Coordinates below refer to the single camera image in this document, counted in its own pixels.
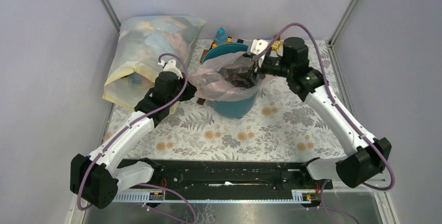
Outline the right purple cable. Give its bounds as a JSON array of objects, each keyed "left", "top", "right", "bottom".
[{"left": 255, "top": 22, "right": 396, "bottom": 192}]

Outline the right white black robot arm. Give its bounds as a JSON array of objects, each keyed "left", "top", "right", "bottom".
[{"left": 246, "top": 37, "right": 392, "bottom": 189}]

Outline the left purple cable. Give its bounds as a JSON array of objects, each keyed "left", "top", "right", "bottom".
[{"left": 76, "top": 53, "right": 189, "bottom": 211}]

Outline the pink trash bag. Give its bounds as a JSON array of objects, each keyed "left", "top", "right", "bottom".
[{"left": 189, "top": 51, "right": 275, "bottom": 102}]

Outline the floral patterned table mat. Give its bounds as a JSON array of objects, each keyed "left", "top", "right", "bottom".
[{"left": 99, "top": 39, "right": 359, "bottom": 164}]

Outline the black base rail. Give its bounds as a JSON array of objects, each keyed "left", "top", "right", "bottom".
[{"left": 95, "top": 158, "right": 369, "bottom": 201}]

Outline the colourful toy block train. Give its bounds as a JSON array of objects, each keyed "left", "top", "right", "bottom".
[{"left": 211, "top": 27, "right": 231, "bottom": 49}]

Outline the large translucent plastic bag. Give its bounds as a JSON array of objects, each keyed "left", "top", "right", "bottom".
[{"left": 103, "top": 16, "right": 206, "bottom": 110}]

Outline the yellow toy figure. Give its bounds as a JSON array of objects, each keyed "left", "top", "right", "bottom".
[{"left": 271, "top": 35, "right": 281, "bottom": 51}]

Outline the black white checkerboard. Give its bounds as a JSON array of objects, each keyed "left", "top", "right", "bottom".
[{"left": 208, "top": 36, "right": 252, "bottom": 51}]

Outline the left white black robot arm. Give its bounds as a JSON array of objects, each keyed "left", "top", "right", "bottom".
[{"left": 70, "top": 71, "right": 197, "bottom": 210}]

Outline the dark brown wooden block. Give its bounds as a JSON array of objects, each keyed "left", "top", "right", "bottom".
[{"left": 197, "top": 98, "right": 205, "bottom": 105}]

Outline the purple cable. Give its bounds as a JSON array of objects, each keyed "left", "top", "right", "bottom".
[
  {"left": 255, "top": 22, "right": 396, "bottom": 192},
  {"left": 76, "top": 53, "right": 189, "bottom": 211}
]

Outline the teal plastic trash bin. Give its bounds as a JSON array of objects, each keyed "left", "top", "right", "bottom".
[{"left": 201, "top": 43, "right": 257, "bottom": 119}]

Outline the aluminium frame rail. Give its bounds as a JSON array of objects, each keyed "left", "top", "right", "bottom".
[{"left": 76, "top": 168, "right": 389, "bottom": 205}]

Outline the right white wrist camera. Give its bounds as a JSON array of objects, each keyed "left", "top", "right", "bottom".
[{"left": 247, "top": 40, "right": 270, "bottom": 61}]

